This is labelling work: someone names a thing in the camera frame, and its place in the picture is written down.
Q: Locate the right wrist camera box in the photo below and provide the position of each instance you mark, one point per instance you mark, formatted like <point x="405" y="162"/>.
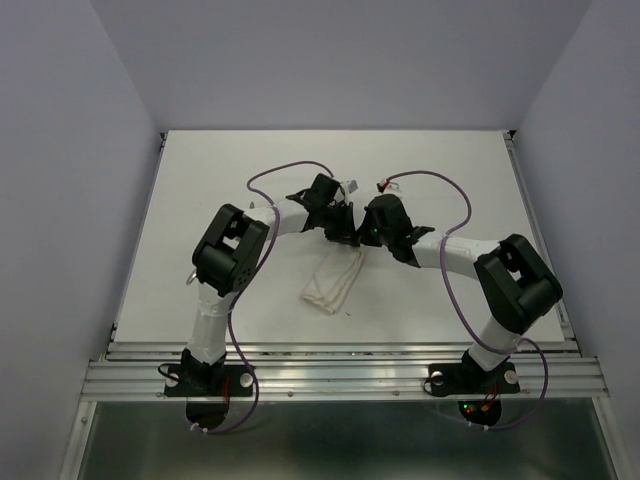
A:
<point x="387" y="186"/>

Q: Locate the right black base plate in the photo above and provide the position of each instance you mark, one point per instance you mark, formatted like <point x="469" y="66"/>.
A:
<point x="446" y="379"/>

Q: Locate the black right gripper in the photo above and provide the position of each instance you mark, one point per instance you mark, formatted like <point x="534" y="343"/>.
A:
<point x="362" y="229"/>

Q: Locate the aluminium right side rail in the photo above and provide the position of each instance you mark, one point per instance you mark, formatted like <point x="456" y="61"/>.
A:
<point x="560" y="308"/>

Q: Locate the aluminium rail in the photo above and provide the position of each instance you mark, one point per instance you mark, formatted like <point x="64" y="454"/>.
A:
<point x="560" y="308"/>
<point x="323" y="372"/>

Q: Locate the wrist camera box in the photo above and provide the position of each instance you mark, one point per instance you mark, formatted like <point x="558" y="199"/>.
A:
<point x="387" y="186"/>
<point x="345" y="191"/>

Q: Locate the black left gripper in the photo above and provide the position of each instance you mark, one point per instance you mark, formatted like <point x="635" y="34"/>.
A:
<point x="346" y="233"/>

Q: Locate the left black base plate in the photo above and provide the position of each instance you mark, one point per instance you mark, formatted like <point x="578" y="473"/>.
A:
<point x="218" y="381"/>

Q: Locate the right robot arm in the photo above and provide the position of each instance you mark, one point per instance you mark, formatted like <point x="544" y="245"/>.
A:
<point x="518" y="287"/>

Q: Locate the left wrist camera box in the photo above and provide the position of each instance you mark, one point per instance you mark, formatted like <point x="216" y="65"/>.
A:
<point x="345" y="191"/>

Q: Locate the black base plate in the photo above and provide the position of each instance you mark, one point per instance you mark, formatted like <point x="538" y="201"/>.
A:
<point x="218" y="381"/>
<point x="446" y="379"/>

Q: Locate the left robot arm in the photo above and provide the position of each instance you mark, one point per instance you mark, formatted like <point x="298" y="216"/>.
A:
<point x="229" y="255"/>

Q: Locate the white cloth napkin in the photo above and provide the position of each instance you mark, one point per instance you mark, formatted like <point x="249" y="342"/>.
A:
<point x="332" y="280"/>

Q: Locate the aluminium front rail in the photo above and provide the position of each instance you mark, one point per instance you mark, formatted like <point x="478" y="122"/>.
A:
<point x="323" y="372"/>

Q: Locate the silver fork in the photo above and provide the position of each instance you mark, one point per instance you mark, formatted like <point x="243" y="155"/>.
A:
<point x="191" y="278"/>

